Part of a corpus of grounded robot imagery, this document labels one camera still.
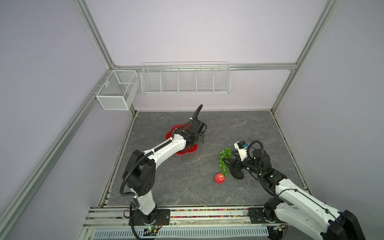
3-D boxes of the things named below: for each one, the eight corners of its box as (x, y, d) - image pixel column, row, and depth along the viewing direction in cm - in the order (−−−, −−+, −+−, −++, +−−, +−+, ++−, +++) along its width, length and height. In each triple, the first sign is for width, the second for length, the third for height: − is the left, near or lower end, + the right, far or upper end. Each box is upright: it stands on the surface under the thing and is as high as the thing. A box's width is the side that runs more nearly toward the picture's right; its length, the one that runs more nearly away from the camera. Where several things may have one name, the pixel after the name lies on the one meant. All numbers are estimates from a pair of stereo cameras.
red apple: (217, 185, 85) (218, 182, 82) (213, 177, 88) (214, 174, 85) (224, 182, 86) (225, 179, 83) (221, 174, 89) (222, 171, 86)
